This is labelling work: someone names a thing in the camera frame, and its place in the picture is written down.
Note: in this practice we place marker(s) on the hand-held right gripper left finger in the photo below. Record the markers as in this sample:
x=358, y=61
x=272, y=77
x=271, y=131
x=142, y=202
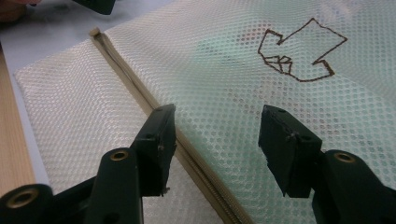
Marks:
x=155, y=146

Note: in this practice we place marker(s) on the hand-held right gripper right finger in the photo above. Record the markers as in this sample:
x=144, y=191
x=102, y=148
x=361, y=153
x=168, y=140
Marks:
x=289, y=149

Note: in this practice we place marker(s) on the green cloth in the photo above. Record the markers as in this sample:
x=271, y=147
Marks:
x=218, y=62

